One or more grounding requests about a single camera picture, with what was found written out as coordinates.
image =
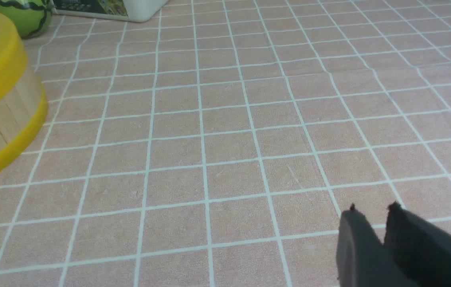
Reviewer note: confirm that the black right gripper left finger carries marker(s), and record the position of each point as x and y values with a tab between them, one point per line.
361	259

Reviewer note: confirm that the green toy watermelon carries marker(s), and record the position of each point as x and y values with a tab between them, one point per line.
31	17

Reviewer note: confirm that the green and white toolbox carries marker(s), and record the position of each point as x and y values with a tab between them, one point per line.
123	10

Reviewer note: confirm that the pink checkered tablecloth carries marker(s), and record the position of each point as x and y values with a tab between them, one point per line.
217	144

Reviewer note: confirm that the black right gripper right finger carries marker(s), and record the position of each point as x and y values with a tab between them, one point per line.
421	250

